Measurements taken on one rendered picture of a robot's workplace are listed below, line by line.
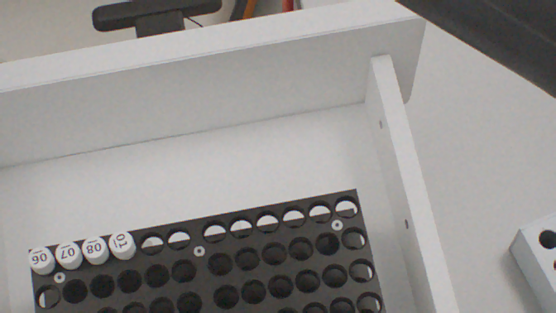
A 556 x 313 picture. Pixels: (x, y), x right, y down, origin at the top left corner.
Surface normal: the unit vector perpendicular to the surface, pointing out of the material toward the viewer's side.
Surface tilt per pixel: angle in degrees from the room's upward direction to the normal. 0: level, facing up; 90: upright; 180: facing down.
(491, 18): 66
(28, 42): 0
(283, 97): 90
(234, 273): 0
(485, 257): 0
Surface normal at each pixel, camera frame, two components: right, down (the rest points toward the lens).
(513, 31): 0.08, 0.66
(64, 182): -0.01, -0.40
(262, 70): 0.19, 0.90
